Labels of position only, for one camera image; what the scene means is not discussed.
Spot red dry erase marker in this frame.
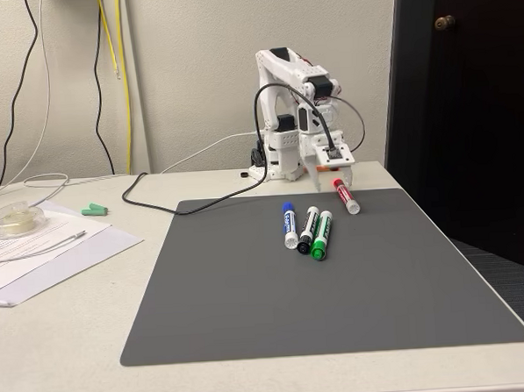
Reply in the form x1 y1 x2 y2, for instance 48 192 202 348
331 176 362 217

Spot black dry erase marker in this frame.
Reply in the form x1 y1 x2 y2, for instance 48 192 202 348
293 205 323 257

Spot blue dry erase marker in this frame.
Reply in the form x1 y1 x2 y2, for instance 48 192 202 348
281 199 300 251

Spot green dry erase marker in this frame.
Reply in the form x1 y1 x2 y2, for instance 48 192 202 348
306 209 338 263

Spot grey rectangular mat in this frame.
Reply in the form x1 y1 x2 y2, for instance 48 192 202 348
111 181 524 368

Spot dark door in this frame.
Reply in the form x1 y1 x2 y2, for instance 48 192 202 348
375 0 524 283

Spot brass door knob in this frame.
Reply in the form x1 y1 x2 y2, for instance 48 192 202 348
433 14 458 32

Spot white paper sheets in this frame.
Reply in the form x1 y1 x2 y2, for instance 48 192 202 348
0 193 148 308

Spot clear plastic tape dispenser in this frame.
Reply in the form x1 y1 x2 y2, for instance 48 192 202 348
0 199 51 241

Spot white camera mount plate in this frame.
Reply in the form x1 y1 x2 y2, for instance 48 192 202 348
310 139 358 167

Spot grey looped cable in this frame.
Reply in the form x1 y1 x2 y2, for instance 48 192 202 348
332 94 368 154

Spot white power cable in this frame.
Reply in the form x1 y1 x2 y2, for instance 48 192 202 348
159 129 265 175

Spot black camera cable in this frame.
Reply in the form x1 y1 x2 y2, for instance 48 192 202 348
116 79 340 219

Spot yellow wall cable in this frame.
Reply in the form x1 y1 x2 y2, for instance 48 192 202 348
113 0 135 175
97 0 122 82

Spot black wall cable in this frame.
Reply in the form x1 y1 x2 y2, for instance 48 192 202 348
0 0 47 187
88 0 116 176

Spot white wall cable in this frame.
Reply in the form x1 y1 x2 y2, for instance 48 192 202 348
12 0 56 183

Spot white charging cable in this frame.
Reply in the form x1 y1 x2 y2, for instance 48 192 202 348
0 171 90 264

